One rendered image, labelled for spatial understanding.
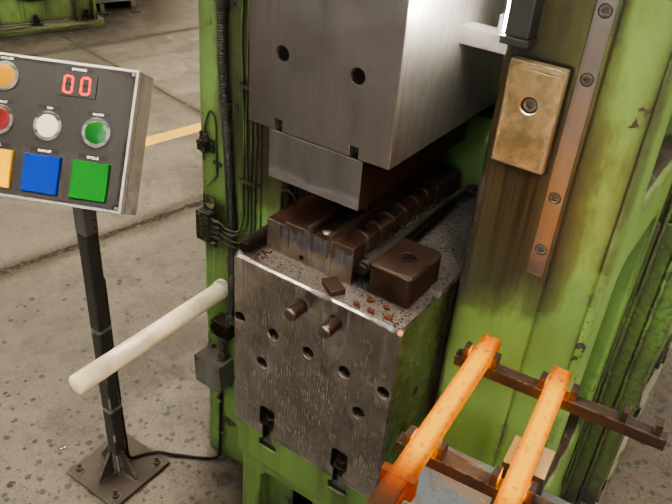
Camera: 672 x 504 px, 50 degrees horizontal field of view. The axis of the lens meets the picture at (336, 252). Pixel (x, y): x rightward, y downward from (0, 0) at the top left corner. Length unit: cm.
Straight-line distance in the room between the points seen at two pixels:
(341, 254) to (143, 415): 122
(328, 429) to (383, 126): 64
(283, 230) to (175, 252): 174
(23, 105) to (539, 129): 98
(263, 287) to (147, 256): 172
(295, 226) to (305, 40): 35
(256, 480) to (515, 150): 102
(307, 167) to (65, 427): 137
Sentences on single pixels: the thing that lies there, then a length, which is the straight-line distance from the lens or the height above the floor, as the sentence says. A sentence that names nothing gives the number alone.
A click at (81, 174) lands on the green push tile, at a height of 102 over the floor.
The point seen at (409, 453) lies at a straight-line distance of 95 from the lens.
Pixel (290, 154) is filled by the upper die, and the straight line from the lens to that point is 128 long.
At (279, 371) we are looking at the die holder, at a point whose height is 68.
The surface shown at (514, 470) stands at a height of 98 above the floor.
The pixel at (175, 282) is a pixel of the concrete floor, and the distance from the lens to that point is 290.
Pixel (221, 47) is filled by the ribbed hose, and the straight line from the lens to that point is 150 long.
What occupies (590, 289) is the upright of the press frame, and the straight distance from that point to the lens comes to 128.
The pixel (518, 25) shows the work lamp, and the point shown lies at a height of 141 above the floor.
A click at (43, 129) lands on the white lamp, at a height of 108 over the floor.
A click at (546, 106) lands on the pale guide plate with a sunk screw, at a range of 116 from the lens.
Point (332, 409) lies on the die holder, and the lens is 144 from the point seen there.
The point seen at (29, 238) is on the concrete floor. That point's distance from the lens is 328.
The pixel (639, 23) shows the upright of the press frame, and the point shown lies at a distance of 112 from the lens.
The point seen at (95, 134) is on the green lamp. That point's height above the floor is 109.
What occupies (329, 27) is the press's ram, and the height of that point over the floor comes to 137.
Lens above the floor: 168
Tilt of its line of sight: 33 degrees down
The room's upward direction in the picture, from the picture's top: 5 degrees clockwise
